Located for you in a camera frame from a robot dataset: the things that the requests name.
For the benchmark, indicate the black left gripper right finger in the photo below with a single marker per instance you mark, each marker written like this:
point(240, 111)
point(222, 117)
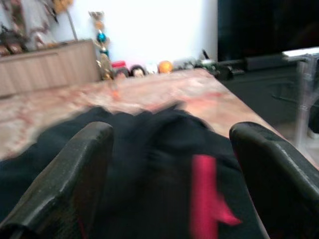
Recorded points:
point(281, 186)

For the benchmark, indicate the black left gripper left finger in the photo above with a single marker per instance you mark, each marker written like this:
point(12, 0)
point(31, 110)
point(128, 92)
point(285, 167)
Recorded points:
point(62, 186)

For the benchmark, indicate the black shirt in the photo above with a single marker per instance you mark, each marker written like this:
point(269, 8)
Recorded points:
point(154, 149)

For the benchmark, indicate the silver metal clothes rack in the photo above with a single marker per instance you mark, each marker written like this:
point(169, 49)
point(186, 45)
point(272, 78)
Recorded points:
point(304, 99)

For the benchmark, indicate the black tv console cabinet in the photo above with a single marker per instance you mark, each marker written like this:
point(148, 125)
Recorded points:
point(261, 94)

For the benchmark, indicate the beige wooden cabinet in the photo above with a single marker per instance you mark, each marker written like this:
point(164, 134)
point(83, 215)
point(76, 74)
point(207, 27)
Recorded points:
point(45, 69)

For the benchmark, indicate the black soundbar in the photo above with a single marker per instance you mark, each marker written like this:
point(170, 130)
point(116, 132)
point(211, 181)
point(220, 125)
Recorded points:
point(264, 62)

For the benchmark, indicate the gold trophy figurine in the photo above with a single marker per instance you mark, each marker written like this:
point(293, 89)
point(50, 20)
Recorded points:
point(103, 59)

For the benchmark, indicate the jar with red lid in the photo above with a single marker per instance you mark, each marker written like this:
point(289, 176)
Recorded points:
point(118, 65)

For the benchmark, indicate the marble pattern folding table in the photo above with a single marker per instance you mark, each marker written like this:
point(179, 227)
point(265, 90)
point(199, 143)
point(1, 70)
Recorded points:
point(162, 92)

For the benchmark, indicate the black white mouse plush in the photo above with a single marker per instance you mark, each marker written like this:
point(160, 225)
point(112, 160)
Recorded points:
point(137, 71)

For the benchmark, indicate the green circuit board gadget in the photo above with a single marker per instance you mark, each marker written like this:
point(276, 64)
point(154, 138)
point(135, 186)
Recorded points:
point(209, 64)

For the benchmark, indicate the white blue round plush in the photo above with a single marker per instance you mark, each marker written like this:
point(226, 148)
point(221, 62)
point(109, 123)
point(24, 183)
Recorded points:
point(152, 68)

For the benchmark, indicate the small grey figurine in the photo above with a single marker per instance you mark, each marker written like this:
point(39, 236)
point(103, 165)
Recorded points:
point(184, 64)

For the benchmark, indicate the orange round plush toy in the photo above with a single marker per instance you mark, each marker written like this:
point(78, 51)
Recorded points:
point(165, 67)

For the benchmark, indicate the black flat television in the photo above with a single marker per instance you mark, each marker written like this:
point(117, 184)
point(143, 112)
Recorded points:
point(269, 25)

